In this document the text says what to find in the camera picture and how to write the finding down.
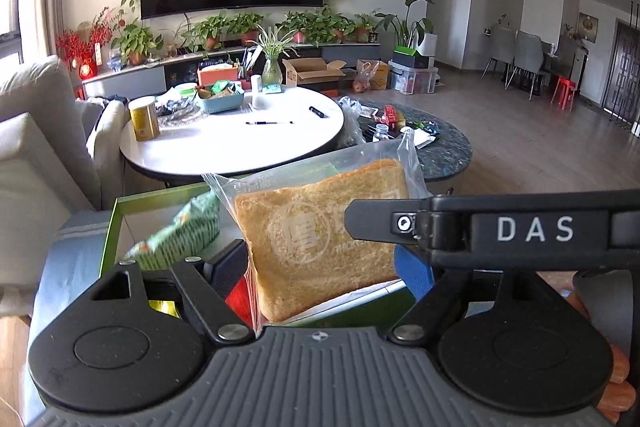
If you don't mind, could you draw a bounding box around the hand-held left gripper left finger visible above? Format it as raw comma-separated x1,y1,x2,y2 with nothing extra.
94,241,254,344

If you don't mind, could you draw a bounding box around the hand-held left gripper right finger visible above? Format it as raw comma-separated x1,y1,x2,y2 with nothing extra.
387,247,556,349

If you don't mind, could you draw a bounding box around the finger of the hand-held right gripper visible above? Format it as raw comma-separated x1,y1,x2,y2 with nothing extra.
344,196,437,249

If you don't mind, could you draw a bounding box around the bagged toast bread slice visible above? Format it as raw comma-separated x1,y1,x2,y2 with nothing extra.
201,129,432,338

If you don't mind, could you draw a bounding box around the green cardboard box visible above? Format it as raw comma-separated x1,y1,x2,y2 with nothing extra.
97,186,420,339

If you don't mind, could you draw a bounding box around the person's right hand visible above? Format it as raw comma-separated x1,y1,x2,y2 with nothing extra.
570,287,639,414

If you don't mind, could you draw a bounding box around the red snack packet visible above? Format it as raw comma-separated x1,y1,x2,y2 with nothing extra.
227,274,259,333

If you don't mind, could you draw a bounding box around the green snack packet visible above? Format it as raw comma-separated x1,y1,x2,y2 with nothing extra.
124,193,221,271

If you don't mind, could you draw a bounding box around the dark round table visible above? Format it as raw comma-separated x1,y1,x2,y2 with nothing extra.
325,99,474,188

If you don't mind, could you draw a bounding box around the white round table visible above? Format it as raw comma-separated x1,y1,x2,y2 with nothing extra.
119,85,346,180

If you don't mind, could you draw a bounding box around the red plastic stool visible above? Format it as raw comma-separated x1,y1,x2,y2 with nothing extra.
549,76,579,110

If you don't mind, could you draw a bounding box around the clear plastic storage bin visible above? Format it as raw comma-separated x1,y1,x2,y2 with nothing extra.
388,61,440,96

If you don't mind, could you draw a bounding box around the yellow cardboard box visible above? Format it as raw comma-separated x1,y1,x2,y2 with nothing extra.
356,59,391,90

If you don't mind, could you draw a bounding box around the open brown cardboard box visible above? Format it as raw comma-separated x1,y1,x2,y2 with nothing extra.
282,57,347,89

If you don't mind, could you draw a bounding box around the green and black box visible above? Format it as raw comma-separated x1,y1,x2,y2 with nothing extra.
392,48,435,70

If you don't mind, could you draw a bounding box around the clear plastic bag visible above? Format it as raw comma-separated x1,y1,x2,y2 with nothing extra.
154,93,209,128

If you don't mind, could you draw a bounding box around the teal plastic basket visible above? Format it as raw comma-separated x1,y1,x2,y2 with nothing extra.
196,82,246,114

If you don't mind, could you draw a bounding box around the gold tin can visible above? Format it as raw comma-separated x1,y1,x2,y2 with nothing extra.
128,96,162,142

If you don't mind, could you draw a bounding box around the grey dining chair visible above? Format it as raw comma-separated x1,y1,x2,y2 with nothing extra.
482,25,519,80
505,30,551,100

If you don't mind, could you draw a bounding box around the white bottle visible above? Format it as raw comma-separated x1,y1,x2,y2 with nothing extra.
250,75,265,112

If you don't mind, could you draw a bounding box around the white planter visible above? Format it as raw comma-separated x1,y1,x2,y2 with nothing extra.
415,33,437,58

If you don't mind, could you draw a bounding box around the dark carved door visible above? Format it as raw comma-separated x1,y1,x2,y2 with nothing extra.
599,19,640,128

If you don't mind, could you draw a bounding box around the glass vase with plant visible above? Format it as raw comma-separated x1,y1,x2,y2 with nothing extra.
247,27,301,87

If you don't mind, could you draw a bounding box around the orange box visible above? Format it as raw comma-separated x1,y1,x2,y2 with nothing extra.
197,61,239,86

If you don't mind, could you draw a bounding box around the large leafy plant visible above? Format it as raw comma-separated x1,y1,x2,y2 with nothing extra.
374,0,436,50

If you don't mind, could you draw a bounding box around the grey television cabinet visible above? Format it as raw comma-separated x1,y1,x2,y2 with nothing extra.
80,42,397,100

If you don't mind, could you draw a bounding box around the beige sofa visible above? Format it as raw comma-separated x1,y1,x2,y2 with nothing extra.
0,55,132,319

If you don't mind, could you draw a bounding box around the row of potted plants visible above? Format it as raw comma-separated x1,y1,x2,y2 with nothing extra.
111,7,384,67

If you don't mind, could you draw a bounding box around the red flower decoration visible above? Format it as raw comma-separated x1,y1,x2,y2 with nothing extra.
55,7,115,80

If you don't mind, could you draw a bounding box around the framed wall picture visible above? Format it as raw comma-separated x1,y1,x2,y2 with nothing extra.
577,11,600,43

